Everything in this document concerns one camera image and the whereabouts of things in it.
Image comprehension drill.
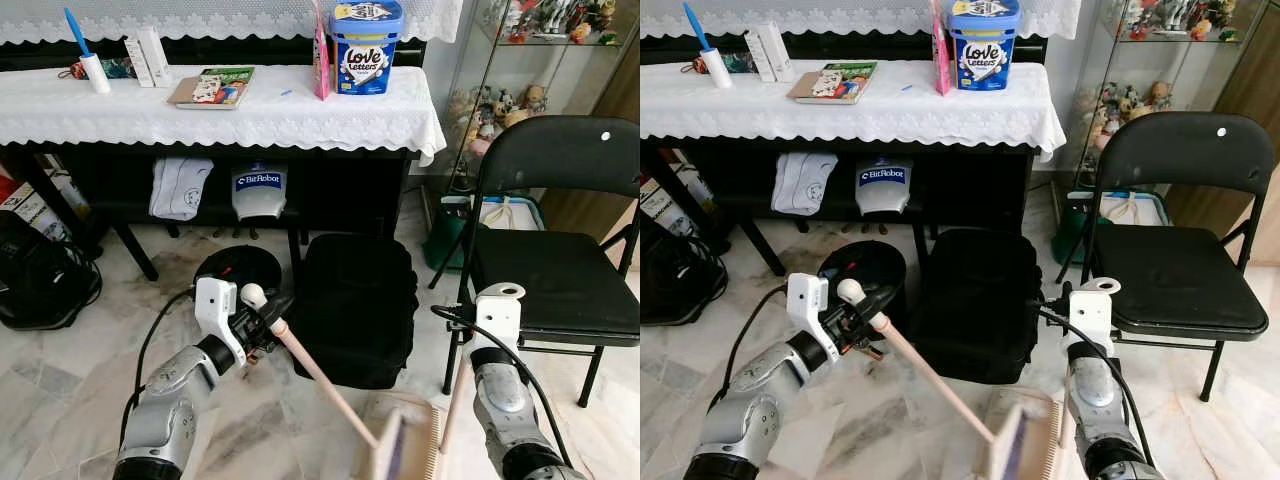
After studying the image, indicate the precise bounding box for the beige long-handled broom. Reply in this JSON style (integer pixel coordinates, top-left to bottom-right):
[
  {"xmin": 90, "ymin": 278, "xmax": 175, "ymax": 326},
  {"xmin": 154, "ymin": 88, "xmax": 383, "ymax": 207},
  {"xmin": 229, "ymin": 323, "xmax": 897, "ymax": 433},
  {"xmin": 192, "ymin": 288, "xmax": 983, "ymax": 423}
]
[
  {"xmin": 836, "ymin": 278, "xmax": 1031, "ymax": 480},
  {"xmin": 240, "ymin": 284, "xmax": 409, "ymax": 480}
]

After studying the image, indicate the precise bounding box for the black round bin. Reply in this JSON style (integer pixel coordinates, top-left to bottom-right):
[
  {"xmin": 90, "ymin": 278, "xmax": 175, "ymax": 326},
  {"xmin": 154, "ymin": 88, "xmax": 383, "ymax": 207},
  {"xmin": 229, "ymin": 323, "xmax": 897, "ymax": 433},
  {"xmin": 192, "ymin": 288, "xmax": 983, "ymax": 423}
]
[
  {"xmin": 192, "ymin": 243, "xmax": 284, "ymax": 331},
  {"xmin": 818, "ymin": 240, "xmax": 909, "ymax": 326}
]

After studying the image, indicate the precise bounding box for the black soft bag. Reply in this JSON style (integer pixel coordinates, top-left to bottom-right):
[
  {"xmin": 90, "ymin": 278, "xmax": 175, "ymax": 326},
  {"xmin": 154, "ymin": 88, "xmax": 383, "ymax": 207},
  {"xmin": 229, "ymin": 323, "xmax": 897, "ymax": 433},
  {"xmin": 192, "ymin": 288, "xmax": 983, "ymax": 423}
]
[
  {"xmin": 908, "ymin": 228, "xmax": 1044, "ymax": 386},
  {"xmin": 290, "ymin": 233, "xmax": 421, "ymax": 391}
]

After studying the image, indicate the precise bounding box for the white BitRobot logo cover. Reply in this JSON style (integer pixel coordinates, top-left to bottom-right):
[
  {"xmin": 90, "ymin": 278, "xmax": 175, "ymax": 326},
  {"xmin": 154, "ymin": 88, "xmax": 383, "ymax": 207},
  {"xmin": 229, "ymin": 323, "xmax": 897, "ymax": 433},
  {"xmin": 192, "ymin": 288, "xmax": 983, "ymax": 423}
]
[
  {"xmin": 230, "ymin": 165, "xmax": 291, "ymax": 221},
  {"xmin": 855, "ymin": 158, "xmax": 914, "ymax": 217}
]

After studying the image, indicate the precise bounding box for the black upright piano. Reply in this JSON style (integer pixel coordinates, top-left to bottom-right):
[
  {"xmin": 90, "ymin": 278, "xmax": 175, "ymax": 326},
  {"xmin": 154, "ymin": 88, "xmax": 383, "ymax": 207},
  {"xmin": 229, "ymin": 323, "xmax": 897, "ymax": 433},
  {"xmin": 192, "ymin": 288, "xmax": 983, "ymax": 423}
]
[
  {"xmin": 0, "ymin": 35, "xmax": 421, "ymax": 281},
  {"xmin": 640, "ymin": 35, "xmax": 1046, "ymax": 276}
]

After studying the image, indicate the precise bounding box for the white plastic robot shell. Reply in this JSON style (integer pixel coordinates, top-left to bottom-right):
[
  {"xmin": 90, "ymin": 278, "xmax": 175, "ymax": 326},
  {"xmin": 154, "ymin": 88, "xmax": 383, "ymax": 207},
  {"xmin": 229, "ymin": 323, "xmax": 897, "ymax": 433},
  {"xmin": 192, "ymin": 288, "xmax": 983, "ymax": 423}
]
[
  {"xmin": 150, "ymin": 155, "xmax": 216, "ymax": 221},
  {"xmin": 772, "ymin": 152, "xmax": 839, "ymax": 217}
]

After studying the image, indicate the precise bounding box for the green box with white lid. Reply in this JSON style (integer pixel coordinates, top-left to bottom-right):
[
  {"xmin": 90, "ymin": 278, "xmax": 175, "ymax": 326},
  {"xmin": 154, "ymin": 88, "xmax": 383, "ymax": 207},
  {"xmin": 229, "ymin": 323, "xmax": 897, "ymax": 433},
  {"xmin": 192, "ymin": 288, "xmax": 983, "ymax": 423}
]
[
  {"xmin": 425, "ymin": 193, "xmax": 548, "ymax": 273},
  {"xmin": 1050, "ymin": 188, "xmax": 1173, "ymax": 266}
]

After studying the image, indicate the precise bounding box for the black backpack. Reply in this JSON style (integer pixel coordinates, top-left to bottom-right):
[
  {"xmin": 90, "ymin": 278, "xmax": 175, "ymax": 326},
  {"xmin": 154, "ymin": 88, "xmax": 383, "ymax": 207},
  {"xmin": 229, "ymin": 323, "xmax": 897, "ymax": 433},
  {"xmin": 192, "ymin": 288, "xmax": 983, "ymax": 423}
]
[
  {"xmin": 640, "ymin": 232, "xmax": 729, "ymax": 327},
  {"xmin": 0, "ymin": 228, "xmax": 103, "ymax": 333}
]

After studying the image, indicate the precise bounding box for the green illustrated book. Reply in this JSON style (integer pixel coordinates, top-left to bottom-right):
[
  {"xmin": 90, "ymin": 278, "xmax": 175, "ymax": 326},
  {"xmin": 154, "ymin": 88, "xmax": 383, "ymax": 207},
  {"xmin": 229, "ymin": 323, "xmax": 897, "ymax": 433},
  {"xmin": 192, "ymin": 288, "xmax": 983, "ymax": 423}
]
[
  {"xmin": 167, "ymin": 66, "xmax": 256, "ymax": 109},
  {"xmin": 787, "ymin": 61, "xmax": 879, "ymax": 105}
]

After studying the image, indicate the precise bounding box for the printed cardboard box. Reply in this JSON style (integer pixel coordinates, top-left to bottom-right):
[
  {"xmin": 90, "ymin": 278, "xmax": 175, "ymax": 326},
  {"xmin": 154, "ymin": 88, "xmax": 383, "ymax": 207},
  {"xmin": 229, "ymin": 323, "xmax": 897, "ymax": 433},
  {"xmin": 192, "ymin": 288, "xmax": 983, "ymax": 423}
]
[
  {"xmin": 0, "ymin": 180, "xmax": 73, "ymax": 244},
  {"xmin": 640, "ymin": 178, "xmax": 701, "ymax": 241}
]

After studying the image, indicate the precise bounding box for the pink tall box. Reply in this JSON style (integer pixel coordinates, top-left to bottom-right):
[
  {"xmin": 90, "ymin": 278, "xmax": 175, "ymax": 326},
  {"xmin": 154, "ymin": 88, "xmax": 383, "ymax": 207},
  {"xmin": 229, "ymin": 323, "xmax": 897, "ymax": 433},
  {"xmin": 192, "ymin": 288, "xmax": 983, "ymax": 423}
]
[
  {"xmin": 932, "ymin": 0, "xmax": 953, "ymax": 96},
  {"xmin": 313, "ymin": 0, "xmax": 333, "ymax": 101}
]

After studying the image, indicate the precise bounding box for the blue Love Letters tin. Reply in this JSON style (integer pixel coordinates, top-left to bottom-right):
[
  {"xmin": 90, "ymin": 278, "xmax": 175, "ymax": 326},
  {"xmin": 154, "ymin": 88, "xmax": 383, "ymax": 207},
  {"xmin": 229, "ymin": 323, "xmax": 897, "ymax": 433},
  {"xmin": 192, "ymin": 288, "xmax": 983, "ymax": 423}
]
[
  {"xmin": 328, "ymin": 0, "xmax": 406, "ymax": 97},
  {"xmin": 947, "ymin": 0, "xmax": 1023, "ymax": 92}
]

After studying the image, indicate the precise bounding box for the white slim carton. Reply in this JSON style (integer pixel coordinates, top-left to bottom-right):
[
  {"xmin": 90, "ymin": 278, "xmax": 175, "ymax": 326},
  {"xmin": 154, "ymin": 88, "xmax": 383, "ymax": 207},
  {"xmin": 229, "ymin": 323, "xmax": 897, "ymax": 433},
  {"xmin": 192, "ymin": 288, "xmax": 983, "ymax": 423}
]
[
  {"xmin": 743, "ymin": 30, "xmax": 773, "ymax": 83},
  {"xmin": 138, "ymin": 27, "xmax": 173, "ymax": 86},
  {"xmin": 123, "ymin": 37, "xmax": 151, "ymax": 89},
  {"xmin": 758, "ymin": 22, "xmax": 793, "ymax": 81}
]

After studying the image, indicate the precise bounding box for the white lace runner cloth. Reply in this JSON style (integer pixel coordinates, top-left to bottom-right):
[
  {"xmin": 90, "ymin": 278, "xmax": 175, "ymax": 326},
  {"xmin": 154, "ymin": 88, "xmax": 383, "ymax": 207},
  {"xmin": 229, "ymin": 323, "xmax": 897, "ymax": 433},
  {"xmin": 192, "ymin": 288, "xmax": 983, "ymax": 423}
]
[
  {"xmin": 0, "ymin": 0, "xmax": 466, "ymax": 46},
  {"xmin": 640, "ymin": 0, "xmax": 1084, "ymax": 41}
]

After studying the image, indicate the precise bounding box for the glass display cabinet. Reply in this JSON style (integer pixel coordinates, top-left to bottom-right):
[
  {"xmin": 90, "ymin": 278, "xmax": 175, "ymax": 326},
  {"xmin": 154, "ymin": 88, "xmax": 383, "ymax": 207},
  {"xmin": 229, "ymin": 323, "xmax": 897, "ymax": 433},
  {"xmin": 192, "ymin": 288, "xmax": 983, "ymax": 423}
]
[
  {"xmin": 440, "ymin": 0, "xmax": 641, "ymax": 196},
  {"xmin": 1070, "ymin": 0, "xmax": 1280, "ymax": 191}
]

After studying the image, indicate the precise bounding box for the black folding chair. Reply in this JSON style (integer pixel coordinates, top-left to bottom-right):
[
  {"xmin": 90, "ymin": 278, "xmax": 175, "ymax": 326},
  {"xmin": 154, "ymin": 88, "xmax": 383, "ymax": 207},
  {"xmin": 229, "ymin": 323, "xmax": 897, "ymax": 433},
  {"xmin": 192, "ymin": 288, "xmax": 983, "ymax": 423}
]
[
  {"xmin": 1055, "ymin": 110, "xmax": 1279, "ymax": 403},
  {"xmin": 430, "ymin": 115, "xmax": 641, "ymax": 409}
]

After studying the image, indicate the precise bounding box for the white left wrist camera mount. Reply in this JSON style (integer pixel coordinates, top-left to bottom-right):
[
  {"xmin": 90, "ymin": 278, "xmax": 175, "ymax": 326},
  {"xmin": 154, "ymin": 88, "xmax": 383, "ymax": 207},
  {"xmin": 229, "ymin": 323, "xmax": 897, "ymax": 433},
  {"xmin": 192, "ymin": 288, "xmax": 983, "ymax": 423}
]
[
  {"xmin": 786, "ymin": 272, "xmax": 841, "ymax": 363},
  {"xmin": 193, "ymin": 277, "xmax": 248, "ymax": 368}
]

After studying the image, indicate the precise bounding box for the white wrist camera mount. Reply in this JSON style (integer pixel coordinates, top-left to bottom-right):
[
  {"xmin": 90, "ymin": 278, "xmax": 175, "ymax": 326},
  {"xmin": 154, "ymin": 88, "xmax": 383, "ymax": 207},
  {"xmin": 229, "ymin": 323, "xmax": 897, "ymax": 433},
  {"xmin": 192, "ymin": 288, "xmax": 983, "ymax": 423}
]
[
  {"xmin": 193, "ymin": 277, "xmax": 248, "ymax": 368},
  {"xmin": 1068, "ymin": 290, "xmax": 1116, "ymax": 346},
  {"xmin": 786, "ymin": 272, "xmax": 841, "ymax": 363},
  {"xmin": 474, "ymin": 295, "xmax": 523, "ymax": 351}
]

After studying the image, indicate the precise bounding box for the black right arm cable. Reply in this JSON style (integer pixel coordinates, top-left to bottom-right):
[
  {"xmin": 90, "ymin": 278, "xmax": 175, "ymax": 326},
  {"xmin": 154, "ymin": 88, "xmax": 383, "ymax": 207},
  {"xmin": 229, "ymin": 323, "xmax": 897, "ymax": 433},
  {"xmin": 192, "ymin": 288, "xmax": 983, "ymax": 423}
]
[
  {"xmin": 430, "ymin": 303, "xmax": 576, "ymax": 471},
  {"xmin": 1035, "ymin": 295, "xmax": 1161, "ymax": 471}
]

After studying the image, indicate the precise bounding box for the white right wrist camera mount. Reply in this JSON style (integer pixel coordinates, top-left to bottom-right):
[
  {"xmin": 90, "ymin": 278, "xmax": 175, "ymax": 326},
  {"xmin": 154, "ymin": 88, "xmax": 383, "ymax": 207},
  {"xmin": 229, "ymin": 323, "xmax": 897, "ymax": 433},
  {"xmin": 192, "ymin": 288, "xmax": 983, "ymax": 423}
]
[
  {"xmin": 1068, "ymin": 290, "xmax": 1116, "ymax": 346},
  {"xmin": 474, "ymin": 295, "xmax": 523, "ymax": 351}
]

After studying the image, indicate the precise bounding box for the blue-handled white lint roller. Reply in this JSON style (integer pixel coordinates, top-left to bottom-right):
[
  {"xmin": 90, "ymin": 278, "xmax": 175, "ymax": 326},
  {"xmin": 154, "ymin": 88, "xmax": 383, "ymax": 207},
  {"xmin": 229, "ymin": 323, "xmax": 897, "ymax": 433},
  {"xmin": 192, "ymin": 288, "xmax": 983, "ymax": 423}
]
[
  {"xmin": 63, "ymin": 8, "xmax": 113, "ymax": 95},
  {"xmin": 683, "ymin": 2, "xmax": 734, "ymax": 89}
]

